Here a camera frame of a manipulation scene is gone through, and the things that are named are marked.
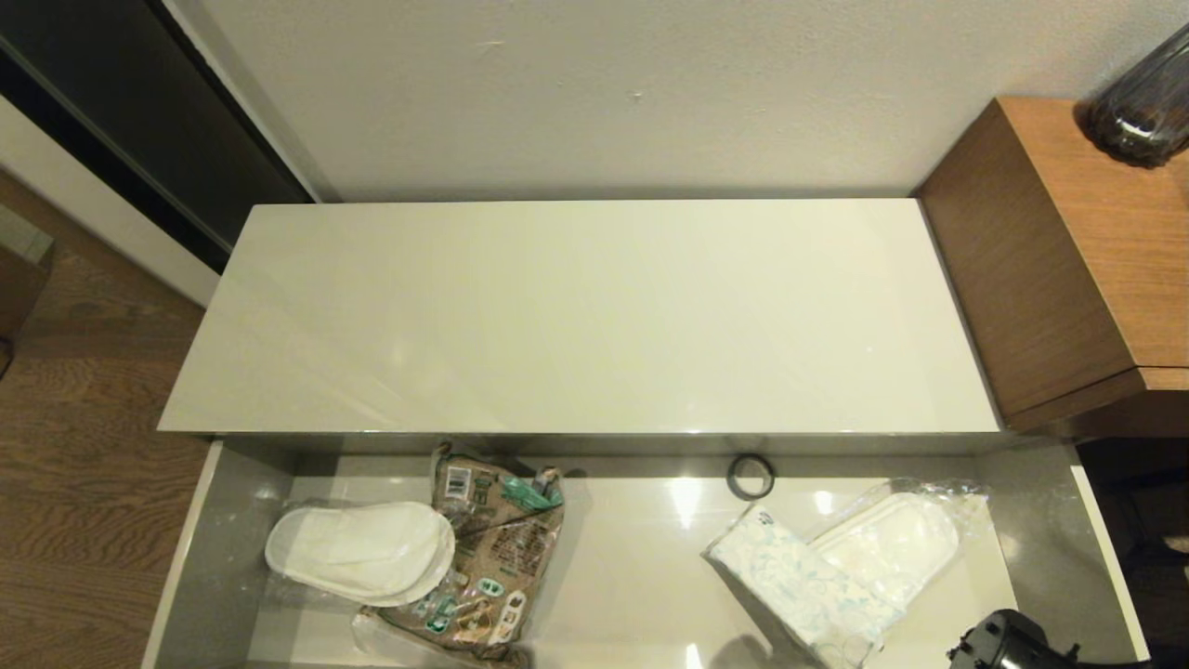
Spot brown paper clip package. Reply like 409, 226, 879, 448
356, 443, 567, 666

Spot dark door panel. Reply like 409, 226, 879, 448
0, 0, 319, 276

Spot dark tape ring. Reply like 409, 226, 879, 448
726, 453, 777, 502

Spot dark glass vase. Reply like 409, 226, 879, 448
1087, 23, 1189, 170

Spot white door frame strip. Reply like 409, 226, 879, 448
0, 93, 224, 309

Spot brown wooden side cabinet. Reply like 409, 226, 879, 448
918, 96, 1189, 435

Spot white slippers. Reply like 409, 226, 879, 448
806, 477, 992, 616
264, 500, 458, 608

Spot white tissue pack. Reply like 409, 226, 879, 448
702, 506, 908, 669

